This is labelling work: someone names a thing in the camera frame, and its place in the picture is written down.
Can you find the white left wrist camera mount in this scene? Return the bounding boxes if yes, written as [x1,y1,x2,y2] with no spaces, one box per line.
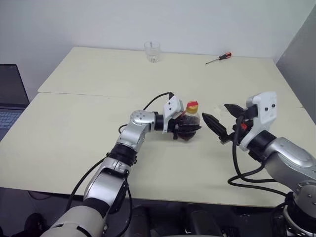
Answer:
[162,95,185,134]

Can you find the dark laptop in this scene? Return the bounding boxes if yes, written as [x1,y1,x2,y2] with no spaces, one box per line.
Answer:
[0,64,31,143]

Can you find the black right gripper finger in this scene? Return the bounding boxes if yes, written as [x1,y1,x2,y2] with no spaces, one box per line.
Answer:
[202,113,227,139]
[224,103,246,118]

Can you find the clear glass tumbler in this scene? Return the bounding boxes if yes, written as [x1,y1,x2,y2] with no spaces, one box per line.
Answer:
[144,40,161,64]

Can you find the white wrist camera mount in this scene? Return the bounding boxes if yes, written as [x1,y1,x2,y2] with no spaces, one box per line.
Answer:
[162,95,185,134]
[238,91,278,152]

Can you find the clear bottle with dark drink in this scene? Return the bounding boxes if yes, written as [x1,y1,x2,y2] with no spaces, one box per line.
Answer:
[176,108,201,143]

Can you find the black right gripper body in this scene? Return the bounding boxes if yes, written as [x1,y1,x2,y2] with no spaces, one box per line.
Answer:
[219,104,259,145]

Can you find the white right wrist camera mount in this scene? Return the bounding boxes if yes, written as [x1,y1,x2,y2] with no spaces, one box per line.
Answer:
[238,91,278,152]

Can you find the red black handled screwdriver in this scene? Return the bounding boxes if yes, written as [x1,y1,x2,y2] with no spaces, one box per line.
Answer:
[205,51,233,66]

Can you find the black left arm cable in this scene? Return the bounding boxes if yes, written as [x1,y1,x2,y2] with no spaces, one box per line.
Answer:
[65,91,175,223]

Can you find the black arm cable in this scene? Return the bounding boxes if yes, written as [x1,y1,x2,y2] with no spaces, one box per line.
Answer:
[227,115,294,199]
[65,91,175,223]

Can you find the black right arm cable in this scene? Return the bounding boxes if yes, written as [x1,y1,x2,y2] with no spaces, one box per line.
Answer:
[227,115,294,199]

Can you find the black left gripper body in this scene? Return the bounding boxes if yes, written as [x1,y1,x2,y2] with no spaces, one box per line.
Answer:
[169,117,182,140]

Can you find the yellow red bottle cap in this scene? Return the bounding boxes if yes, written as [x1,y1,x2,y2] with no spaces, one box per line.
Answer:
[185,100,200,115]

